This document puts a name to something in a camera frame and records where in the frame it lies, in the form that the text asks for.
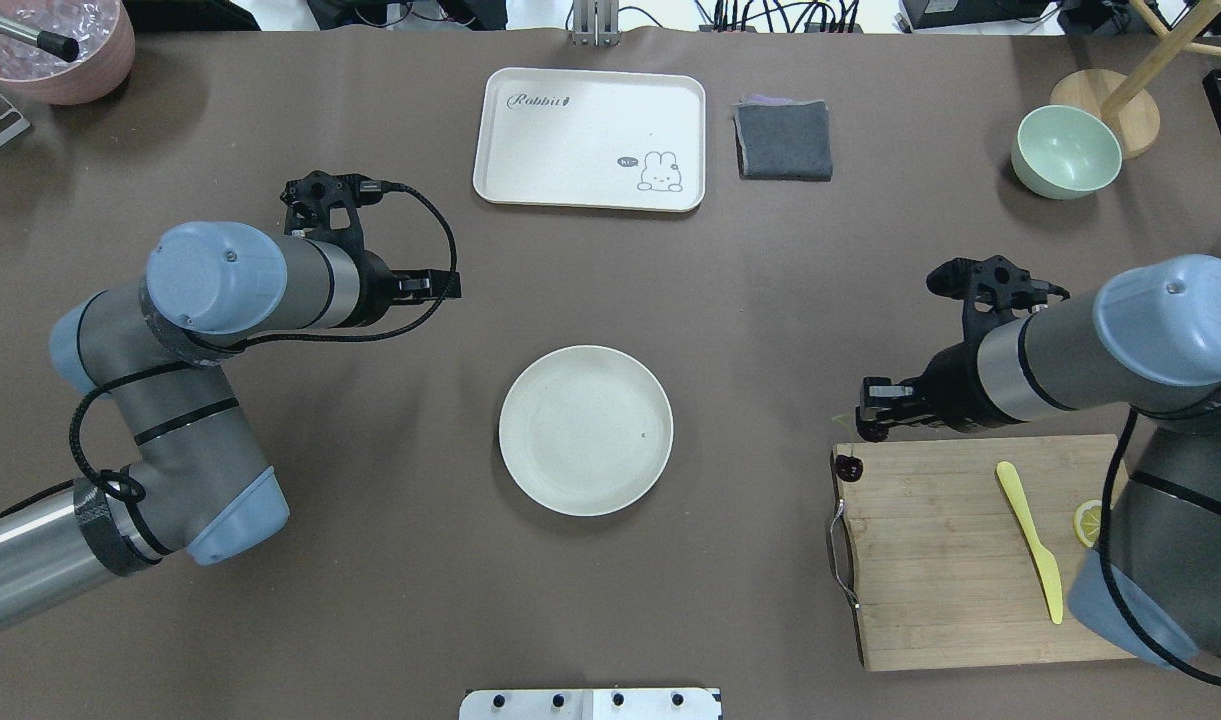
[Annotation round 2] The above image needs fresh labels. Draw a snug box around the wooden cutting board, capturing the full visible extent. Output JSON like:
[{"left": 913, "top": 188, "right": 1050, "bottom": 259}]
[{"left": 833, "top": 434, "right": 1125, "bottom": 672}]

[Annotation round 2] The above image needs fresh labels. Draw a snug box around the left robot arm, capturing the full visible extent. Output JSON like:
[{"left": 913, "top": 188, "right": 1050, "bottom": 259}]
[{"left": 0, "top": 170, "right": 462, "bottom": 632}]

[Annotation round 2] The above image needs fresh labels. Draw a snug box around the metal scoop handle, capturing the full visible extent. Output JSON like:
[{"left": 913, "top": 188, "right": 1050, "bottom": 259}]
[{"left": 0, "top": 13, "right": 81, "bottom": 61}]

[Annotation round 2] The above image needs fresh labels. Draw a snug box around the cream rabbit tray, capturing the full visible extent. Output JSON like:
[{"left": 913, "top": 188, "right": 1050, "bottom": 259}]
[{"left": 473, "top": 67, "right": 707, "bottom": 214}]

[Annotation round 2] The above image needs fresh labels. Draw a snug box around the lemon slice upper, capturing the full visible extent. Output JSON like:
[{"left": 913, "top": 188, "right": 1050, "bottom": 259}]
[{"left": 1071, "top": 498, "right": 1103, "bottom": 548}]

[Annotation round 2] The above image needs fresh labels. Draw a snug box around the green bowl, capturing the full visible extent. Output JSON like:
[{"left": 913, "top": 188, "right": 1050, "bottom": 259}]
[{"left": 1009, "top": 105, "right": 1125, "bottom": 200}]

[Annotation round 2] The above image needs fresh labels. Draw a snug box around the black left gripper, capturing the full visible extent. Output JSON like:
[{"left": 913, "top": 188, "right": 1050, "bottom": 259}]
[{"left": 282, "top": 170, "right": 462, "bottom": 329}]

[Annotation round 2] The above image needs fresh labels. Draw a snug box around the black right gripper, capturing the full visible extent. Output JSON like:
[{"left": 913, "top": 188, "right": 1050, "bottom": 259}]
[{"left": 856, "top": 256, "right": 1070, "bottom": 434}]

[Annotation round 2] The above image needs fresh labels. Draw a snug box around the grey folded cloth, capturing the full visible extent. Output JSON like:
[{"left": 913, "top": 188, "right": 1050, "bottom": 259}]
[{"left": 733, "top": 96, "right": 834, "bottom": 182}]

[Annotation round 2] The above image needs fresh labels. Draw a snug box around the pink bowl with ice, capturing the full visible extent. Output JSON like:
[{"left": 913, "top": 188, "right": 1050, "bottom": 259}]
[{"left": 0, "top": 1, "right": 136, "bottom": 105}]

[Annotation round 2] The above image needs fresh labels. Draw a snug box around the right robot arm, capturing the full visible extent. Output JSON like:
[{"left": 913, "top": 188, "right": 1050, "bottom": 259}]
[{"left": 853, "top": 254, "right": 1221, "bottom": 687}]

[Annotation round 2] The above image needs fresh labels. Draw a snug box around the wooden mug tree stand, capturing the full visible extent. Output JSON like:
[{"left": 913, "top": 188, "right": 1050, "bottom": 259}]
[{"left": 1050, "top": 1, "right": 1221, "bottom": 159}]

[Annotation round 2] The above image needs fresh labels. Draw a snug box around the yellow plastic knife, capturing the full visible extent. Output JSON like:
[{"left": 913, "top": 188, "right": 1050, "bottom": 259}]
[{"left": 995, "top": 461, "right": 1063, "bottom": 625}]

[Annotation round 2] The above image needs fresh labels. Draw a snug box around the cream round plate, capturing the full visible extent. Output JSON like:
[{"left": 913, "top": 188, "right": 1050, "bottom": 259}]
[{"left": 497, "top": 345, "right": 675, "bottom": 517}]

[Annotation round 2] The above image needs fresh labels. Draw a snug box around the dark red cherry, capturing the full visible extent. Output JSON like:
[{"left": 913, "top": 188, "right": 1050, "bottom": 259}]
[
  {"left": 832, "top": 454, "right": 863, "bottom": 483},
  {"left": 832, "top": 414, "right": 889, "bottom": 443}
]

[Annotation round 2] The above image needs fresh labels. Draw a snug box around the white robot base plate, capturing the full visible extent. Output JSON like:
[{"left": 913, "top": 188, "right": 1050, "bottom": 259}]
[{"left": 458, "top": 687, "right": 725, "bottom": 719}]

